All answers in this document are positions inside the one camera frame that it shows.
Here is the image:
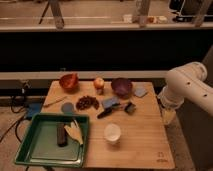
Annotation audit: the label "black handled knife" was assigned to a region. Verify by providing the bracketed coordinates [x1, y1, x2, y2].
[97, 103, 127, 119]

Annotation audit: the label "light blue cloth square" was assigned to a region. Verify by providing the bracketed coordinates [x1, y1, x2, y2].
[134, 87, 148, 98]

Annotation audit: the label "wooden board table top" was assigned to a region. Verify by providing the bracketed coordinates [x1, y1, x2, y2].
[40, 79, 176, 170]

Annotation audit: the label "blue sponge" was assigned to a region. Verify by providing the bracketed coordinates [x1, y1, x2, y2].
[102, 97, 119, 108]

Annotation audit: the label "red yellow apple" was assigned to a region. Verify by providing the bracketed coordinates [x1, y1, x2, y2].
[93, 77, 104, 89]

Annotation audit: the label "green plastic tray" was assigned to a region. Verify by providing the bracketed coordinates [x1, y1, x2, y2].
[14, 113, 90, 168]

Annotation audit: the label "grey round lid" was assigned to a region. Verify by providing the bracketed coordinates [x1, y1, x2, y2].
[61, 102, 74, 114]

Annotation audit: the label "purple bowl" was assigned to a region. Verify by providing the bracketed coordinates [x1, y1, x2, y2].
[111, 78, 133, 98]

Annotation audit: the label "black cables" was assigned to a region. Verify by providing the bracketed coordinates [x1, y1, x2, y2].
[0, 81, 32, 144]

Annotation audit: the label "wooden stick utensil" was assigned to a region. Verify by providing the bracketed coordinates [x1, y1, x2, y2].
[43, 96, 67, 108]

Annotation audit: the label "dark brown bar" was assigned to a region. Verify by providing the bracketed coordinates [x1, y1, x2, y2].
[57, 123, 67, 147]

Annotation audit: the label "orange bowl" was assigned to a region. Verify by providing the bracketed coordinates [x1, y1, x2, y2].
[59, 73, 78, 91]

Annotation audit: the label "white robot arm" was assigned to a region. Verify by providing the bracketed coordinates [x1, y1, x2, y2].
[157, 62, 213, 125]

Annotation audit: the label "yellow corn toy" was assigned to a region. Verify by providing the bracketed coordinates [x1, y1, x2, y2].
[64, 120, 83, 145]

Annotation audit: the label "blue box on floor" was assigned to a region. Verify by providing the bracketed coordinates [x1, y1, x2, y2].
[26, 103, 42, 119]

